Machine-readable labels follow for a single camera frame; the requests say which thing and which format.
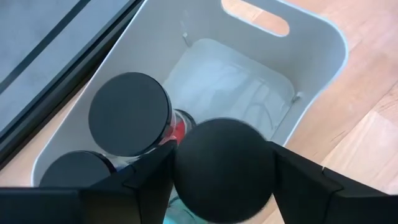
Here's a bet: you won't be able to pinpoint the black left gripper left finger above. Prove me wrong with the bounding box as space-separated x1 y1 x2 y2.
79 139 178 224

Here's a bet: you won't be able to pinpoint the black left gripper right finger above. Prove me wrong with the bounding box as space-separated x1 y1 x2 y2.
266 141 398 224

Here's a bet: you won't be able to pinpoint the clear jar with black lid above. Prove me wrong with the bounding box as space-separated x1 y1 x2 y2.
39 150 118 188

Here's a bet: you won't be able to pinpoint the black lid jar red contents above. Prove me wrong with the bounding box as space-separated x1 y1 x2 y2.
88 72 197 162

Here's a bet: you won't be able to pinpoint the black round disc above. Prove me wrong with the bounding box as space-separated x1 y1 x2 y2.
173 118 276 224

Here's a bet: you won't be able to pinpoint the white plastic storage bin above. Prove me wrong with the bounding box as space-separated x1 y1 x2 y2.
30 0 349 224

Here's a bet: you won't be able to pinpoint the black aluminium table frame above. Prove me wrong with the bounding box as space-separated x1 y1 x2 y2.
0 0 147 169

